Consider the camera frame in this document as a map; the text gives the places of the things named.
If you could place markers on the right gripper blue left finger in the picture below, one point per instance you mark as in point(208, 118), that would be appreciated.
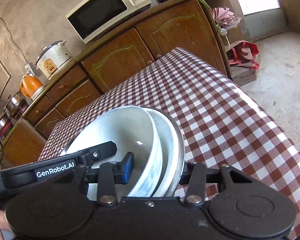
point(111, 174)

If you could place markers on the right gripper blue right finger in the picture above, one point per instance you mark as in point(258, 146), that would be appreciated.
point(194, 176)

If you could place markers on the white ceramic bowl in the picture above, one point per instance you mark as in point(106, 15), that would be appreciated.
point(166, 149)

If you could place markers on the blue patterned porcelain bowl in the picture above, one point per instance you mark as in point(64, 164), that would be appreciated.
point(132, 129)

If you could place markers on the lidded steel pot left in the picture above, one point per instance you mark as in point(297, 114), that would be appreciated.
point(5, 125)

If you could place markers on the brown checkered tablecloth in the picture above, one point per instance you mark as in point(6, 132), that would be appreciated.
point(220, 124)

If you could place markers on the steel pot on cooker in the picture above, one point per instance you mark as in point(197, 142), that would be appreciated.
point(16, 105)

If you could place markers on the orange electric kettle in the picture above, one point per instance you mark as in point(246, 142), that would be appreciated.
point(31, 86)

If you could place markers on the red paper bag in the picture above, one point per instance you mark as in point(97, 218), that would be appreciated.
point(243, 54)

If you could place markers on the white rice cooker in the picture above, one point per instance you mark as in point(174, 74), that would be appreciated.
point(53, 58)

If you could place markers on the wooden kitchen cabinet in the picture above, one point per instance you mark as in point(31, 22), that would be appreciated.
point(112, 59)

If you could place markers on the pink cloth on shelf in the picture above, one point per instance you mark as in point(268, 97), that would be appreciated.
point(224, 17)

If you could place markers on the cream microwave oven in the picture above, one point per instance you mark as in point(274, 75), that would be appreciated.
point(92, 18)

